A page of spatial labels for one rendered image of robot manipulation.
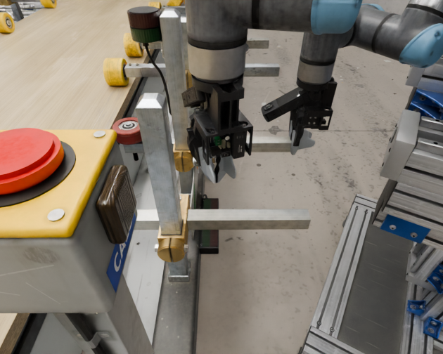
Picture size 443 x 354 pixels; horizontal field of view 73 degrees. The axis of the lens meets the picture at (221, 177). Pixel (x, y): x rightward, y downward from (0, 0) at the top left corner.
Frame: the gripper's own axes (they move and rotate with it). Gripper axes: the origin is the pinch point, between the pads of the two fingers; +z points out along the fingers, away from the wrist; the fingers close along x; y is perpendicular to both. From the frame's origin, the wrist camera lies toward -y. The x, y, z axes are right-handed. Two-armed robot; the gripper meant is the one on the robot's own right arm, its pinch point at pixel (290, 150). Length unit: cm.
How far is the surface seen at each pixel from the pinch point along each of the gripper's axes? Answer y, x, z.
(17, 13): -136, 129, -4
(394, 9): 238, 426, 60
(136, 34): -34.3, -6.6, -31.4
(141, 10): -32.9, -4.9, -35.0
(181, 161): -28.4, -8.5, -3.0
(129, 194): -24, -54, -37
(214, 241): -20.6, -20.8, 12.3
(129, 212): -24, -55, -37
